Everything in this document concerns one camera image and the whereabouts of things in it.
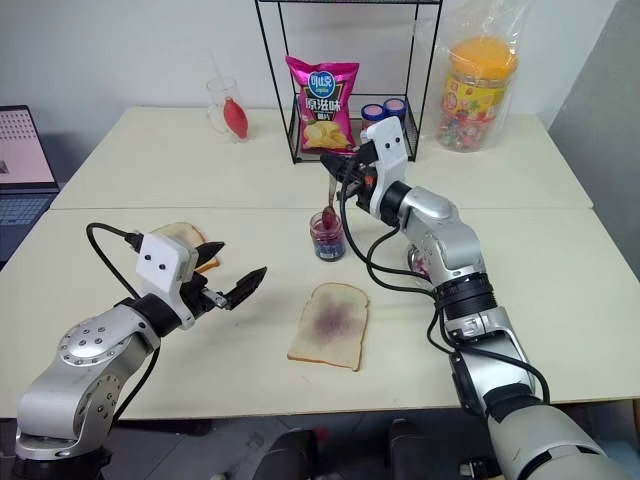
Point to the clear glass cup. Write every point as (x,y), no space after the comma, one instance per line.
(217,107)

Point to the red pointed object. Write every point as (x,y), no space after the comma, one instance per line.
(236,117)

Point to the open laptop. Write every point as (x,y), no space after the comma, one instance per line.
(20,150)

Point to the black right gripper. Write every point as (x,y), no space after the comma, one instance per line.
(359,175)

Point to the pink potato chips bag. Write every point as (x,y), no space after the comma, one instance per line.
(324,110)

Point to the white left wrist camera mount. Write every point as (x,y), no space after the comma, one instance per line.
(160,260)

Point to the metal spoon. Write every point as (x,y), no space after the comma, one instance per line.
(328,216)

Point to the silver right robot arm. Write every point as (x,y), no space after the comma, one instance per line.
(442,235)

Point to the plain bread slice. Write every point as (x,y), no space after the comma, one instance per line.
(177,232)

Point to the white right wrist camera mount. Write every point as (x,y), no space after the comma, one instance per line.
(391,150)

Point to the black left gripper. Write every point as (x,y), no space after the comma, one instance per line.
(200,297)

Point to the candy jar in plastic bag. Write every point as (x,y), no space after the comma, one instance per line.
(430,60)

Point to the bread slice with jam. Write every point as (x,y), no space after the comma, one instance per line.
(330,325)

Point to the clear drinking straw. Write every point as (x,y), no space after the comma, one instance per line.
(217,70)

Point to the small blue-lidded jar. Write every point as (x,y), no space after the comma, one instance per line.
(371,116)
(394,107)

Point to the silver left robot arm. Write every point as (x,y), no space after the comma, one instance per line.
(75,350)

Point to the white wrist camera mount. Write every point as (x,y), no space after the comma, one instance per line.
(160,260)
(391,150)

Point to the glass jam jar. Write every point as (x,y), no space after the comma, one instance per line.
(327,245)

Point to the candy jar with orange lid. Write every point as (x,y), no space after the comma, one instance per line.
(477,100)

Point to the dark rounded shape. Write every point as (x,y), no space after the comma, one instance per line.
(285,455)
(410,450)

